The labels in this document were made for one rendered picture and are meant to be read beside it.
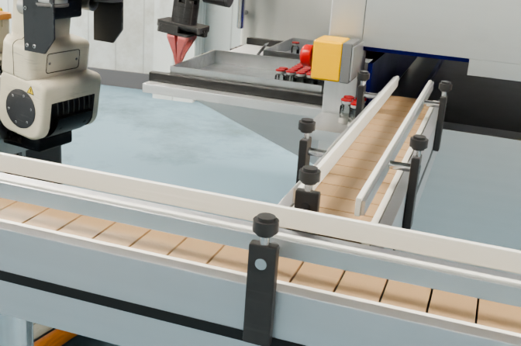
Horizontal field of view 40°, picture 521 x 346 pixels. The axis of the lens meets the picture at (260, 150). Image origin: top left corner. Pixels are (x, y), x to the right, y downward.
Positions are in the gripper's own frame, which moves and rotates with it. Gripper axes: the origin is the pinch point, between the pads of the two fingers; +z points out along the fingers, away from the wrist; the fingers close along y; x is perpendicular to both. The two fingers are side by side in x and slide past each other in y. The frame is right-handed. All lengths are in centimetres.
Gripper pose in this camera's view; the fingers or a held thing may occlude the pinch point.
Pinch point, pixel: (178, 62)
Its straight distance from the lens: 161.9
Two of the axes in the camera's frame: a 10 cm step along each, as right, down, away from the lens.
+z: -1.7, 9.3, 3.1
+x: 2.9, -2.5, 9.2
